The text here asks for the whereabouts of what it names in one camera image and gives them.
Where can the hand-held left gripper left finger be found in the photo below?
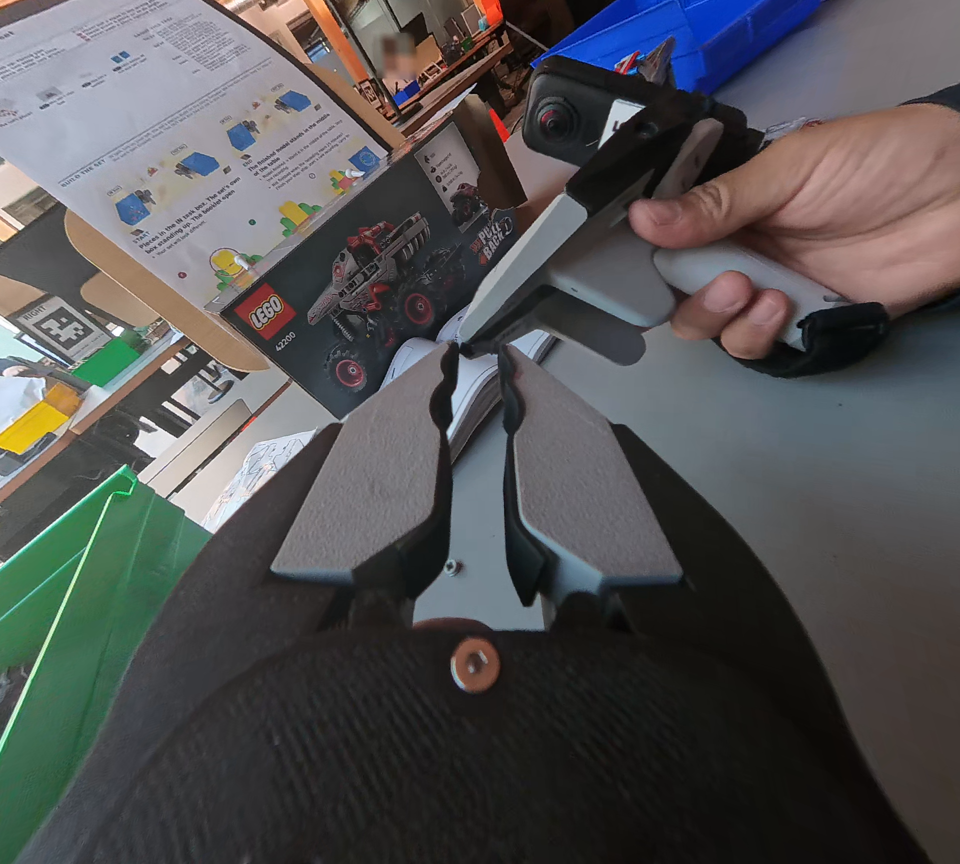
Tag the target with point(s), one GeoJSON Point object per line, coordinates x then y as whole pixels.
{"type": "Point", "coordinates": [367, 497]}

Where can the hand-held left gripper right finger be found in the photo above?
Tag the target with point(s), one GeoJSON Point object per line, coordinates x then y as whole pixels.
{"type": "Point", "coordinates": [592, 497]}

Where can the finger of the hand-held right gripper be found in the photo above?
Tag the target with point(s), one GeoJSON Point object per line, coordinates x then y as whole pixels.
{"type": "Point", "coordinates": [592, 332]}
{"type": "Point", "coordinates": [592, 272]}

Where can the person's right forearm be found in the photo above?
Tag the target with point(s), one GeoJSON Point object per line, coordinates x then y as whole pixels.
{"type": "Point", "coordinates": [937, 98]}

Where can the grey spiked lego assembly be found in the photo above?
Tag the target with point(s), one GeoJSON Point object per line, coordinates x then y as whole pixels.
{"type": "Point", "coordinates": [660, 63]}

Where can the black lego set box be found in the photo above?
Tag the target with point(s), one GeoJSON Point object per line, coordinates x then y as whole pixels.
{"type": "Point", "coordinates": [337, 294]}

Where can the person's right hand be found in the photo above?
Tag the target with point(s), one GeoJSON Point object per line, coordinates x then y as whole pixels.
{"type": "Point", "coordinates": [862, 204]}

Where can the white instruction booklet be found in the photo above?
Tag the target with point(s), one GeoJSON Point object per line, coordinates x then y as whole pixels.
{"type": "Point", "coordinates": [472, 392]}

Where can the brown cardboard box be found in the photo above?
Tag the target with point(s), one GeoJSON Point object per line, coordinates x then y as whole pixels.
{"type": "Point", "coordinates": [491, 144]}

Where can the small green bin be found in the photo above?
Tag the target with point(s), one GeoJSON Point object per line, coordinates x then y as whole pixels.
{"type": "Point", "coordinates": [109, 363]}

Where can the green plastic bin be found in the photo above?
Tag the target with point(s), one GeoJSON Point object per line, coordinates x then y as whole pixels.
{"type": "Point", "coordinates": [67, 616]}

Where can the yellow plastic bin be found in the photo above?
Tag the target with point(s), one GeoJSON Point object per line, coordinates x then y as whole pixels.
{"type": "Point", "coordinates": [37, 422]}

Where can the printed marker tag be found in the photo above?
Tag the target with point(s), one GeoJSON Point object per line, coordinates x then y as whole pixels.
{"type": "Point", "coordinates": [64, 328]}

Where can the printed instruction board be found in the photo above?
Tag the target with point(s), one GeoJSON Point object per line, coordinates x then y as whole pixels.
{"type": "Point", "coordinates": [150, 114]}

